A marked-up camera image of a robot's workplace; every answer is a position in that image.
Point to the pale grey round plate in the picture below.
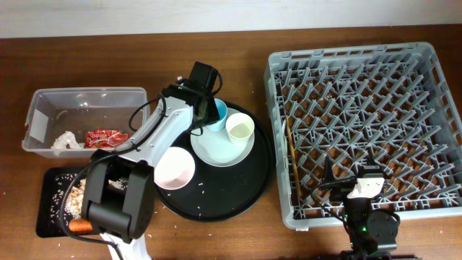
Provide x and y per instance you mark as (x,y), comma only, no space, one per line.
(216,149)

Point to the black rectangular tray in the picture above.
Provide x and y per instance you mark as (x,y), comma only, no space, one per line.
(44,227)

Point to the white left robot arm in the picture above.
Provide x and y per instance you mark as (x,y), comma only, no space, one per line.
(118,198)

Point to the crumpled white tissue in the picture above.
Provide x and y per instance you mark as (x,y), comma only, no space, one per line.
(67,141)

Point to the round black tray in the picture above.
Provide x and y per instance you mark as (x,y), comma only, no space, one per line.
(217,194)

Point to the wooden chopstick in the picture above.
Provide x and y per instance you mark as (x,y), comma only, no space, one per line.
(293,156)

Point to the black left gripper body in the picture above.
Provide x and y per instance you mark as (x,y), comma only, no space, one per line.
(211,115)

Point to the pink bowl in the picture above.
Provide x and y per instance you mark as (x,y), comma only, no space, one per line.
(175,169)

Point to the orange carrot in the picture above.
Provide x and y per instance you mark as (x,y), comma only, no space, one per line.
(80,227)

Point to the cream white cup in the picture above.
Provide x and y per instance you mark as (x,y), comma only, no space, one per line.
(239,127)

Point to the red snack wrapper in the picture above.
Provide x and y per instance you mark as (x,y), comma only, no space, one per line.
(105,138)

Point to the grey plastic dishwasher rack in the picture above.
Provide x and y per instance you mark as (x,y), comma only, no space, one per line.
(388,101)

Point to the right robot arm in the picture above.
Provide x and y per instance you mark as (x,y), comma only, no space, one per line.
(372,232)

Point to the clear plastic waste bin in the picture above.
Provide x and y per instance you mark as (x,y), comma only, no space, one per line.
(79,110)

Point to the light blue cup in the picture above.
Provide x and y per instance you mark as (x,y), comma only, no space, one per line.
(222,111)

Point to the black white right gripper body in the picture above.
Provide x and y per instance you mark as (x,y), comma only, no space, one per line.
(340,188)

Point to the silver metal fork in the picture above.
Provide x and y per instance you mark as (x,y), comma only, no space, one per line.
(284,128)

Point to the rice and food scraps pile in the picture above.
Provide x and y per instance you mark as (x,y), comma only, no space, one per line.
(73,205)

